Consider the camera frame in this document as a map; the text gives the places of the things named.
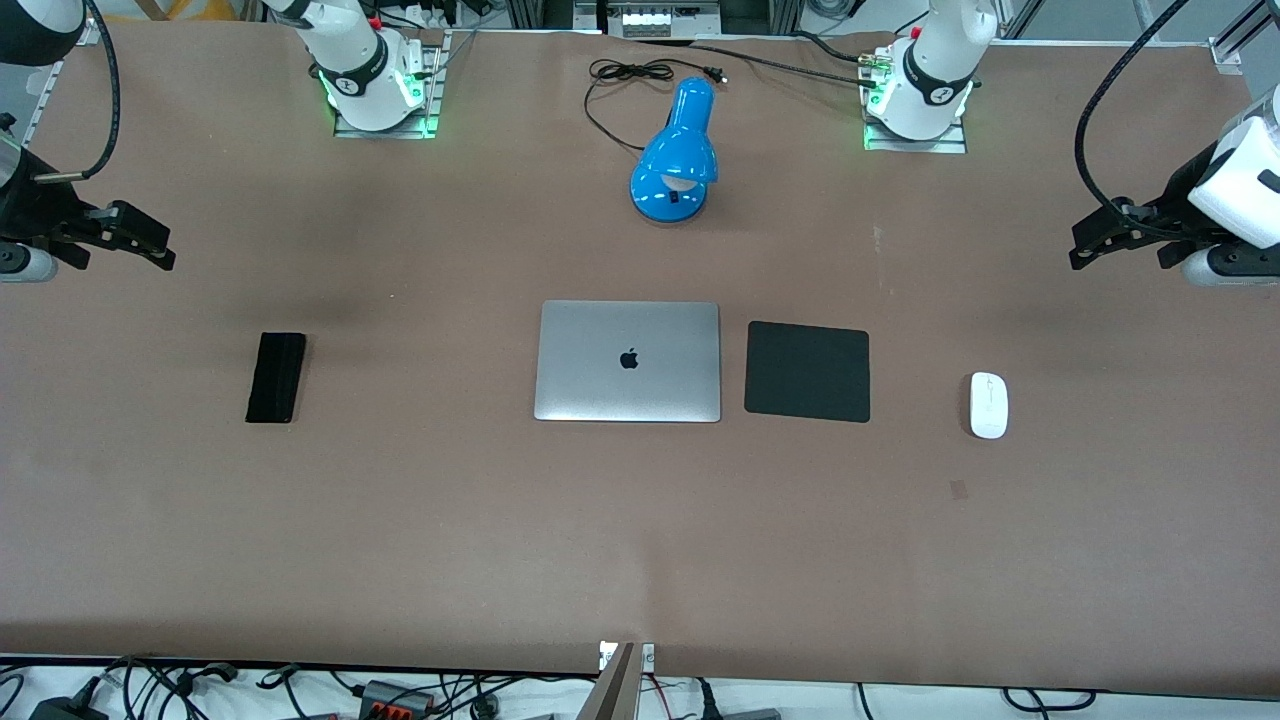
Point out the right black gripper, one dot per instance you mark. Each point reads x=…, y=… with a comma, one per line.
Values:
x=32, y=208

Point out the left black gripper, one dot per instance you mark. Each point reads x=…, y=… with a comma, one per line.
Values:
x=1178, y=199

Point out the black smartphone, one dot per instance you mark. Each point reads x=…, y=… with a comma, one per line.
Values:
x=276, y=378

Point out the white computer mouse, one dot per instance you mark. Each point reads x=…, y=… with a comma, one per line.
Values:
x=988, y=405

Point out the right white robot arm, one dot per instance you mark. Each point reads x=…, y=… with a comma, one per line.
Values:
x=355, y=50

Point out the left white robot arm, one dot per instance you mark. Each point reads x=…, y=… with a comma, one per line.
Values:
x=935, y=70

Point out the black mouse pad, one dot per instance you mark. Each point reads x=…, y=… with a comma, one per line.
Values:
x=807, y=371

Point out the black power adapter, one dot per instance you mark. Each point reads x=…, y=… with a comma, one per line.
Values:
x=65, y=710

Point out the blue desk lamp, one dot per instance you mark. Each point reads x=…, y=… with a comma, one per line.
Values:
x=675, y=150

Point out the silver closed laptop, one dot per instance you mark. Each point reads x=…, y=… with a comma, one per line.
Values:
x=627, y=360

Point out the white power strip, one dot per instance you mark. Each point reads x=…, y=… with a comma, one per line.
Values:
x=657, y=20

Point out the black connector with orange levers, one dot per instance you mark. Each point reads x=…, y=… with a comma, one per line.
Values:
x=397, y=697

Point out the white perforated bracket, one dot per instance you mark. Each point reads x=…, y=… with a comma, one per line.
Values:
x=40, y=90

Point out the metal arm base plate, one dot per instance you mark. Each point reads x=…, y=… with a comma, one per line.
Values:
x=432, y=100
x=955, y=145

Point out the aluminium corner bracket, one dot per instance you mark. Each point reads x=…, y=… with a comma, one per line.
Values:
x=1245, y=40

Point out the grey camera mount pole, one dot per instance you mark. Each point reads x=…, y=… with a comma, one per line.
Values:
x=615, y=690

